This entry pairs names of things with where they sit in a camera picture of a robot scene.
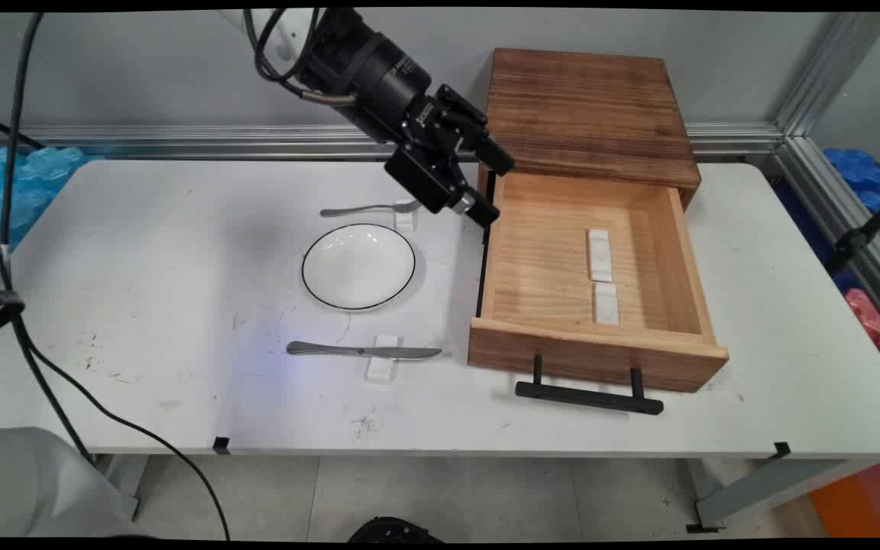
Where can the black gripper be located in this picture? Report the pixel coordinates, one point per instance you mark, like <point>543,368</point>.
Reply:
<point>379,72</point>

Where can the silver table knife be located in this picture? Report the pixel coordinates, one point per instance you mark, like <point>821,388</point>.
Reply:
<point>348,351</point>

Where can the white ceramic fork rest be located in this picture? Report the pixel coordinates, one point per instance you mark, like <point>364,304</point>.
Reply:
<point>405,221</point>

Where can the silver fork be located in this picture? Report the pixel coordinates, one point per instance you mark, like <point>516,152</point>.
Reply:
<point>356,209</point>

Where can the light wooden drawer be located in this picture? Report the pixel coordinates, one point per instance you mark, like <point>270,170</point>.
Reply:
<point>547,260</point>

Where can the dark wooden cabinet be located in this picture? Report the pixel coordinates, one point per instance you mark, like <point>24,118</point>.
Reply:
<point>585,107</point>

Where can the white plate with black rim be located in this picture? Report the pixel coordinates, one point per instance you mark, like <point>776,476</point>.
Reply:
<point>358,267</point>

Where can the long white ceramic cutlery rest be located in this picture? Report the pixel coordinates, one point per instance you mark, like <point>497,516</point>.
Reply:
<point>600,256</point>

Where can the short white ceramic cutlery rest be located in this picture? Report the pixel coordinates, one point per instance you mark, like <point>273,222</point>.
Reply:
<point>606,304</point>

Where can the white ceramic knife rest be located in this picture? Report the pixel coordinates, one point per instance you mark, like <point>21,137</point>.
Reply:
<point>382,370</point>

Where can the black table edge clip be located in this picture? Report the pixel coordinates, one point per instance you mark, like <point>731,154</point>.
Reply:
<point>781,451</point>
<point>221,445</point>

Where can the black round object on floor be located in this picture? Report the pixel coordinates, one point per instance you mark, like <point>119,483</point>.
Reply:
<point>394,531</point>

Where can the blue plastic bags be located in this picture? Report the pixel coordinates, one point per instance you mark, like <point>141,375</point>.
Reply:
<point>860,172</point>
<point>27,183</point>

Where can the black tripod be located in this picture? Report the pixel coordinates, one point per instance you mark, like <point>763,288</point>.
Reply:
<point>856,238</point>

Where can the red plastic bag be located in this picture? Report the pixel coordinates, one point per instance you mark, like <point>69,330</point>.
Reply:
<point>868,313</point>

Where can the grey metal table leg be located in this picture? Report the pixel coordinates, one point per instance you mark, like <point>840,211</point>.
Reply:
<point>128,481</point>
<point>776,489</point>

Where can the orange box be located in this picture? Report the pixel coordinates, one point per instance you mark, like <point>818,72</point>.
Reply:
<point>868,500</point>

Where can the horizontal aluminium frame rail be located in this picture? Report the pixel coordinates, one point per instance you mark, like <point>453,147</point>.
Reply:
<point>218,141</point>

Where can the upright aluminium frame post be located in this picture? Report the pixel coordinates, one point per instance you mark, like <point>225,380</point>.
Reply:
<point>833,76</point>

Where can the slanted aluminium frame rail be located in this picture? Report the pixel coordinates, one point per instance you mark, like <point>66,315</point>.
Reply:
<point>845,221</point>

